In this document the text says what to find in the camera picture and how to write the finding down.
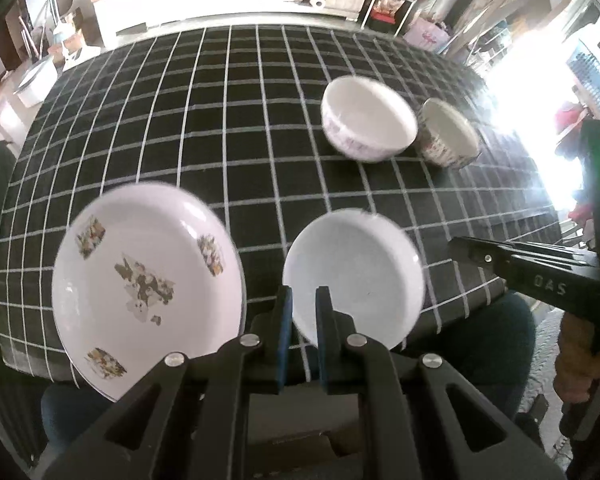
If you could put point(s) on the white mop bucket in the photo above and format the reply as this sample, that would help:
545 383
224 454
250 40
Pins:
36 82

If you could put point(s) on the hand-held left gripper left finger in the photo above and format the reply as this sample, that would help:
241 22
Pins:
283 320

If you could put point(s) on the person's right leg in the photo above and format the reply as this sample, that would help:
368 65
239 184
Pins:
470 340

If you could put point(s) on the white dustpan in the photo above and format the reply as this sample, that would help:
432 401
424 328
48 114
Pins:
77 42

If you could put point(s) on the black white checked tablecloth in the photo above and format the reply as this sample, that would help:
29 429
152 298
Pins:
205 125

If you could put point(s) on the person's left leg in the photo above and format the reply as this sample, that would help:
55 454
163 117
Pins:
65 410

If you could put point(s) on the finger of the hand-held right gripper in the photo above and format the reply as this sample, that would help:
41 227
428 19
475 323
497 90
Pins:
505 252
550 280

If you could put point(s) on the large floral white plate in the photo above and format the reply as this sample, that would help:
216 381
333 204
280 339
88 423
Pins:
145 280

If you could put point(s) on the person's leg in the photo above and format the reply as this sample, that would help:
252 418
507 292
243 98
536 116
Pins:
470 340
65 410

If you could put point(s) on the floral ironing board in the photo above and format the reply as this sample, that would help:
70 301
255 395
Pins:
500 15

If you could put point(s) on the person's right hand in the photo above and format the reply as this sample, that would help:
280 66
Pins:
575 355

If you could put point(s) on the speckled patterned bowl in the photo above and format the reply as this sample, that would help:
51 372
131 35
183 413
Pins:
447 130

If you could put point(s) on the blue plastic basket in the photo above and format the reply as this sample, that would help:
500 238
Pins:
597 80

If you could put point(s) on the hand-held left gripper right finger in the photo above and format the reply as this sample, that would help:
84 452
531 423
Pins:
325 320

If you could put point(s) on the white bowl faint pattern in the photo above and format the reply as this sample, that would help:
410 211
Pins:
370 110

